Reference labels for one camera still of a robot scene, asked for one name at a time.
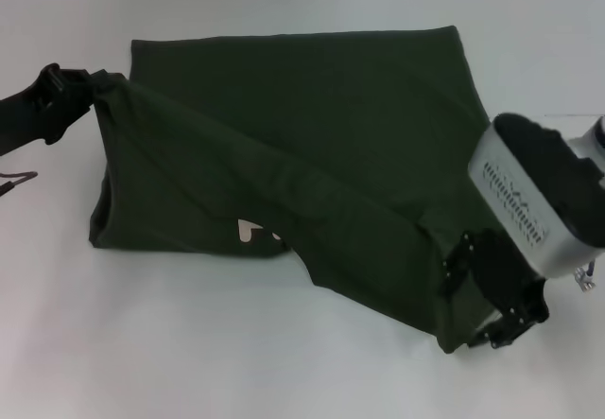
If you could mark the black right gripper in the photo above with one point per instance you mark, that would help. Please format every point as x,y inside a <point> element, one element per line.
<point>506,272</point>

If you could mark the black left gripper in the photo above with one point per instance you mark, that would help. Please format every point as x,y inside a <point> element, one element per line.
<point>21,121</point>

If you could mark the dark green shirt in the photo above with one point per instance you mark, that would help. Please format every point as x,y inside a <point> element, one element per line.
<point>283,130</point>

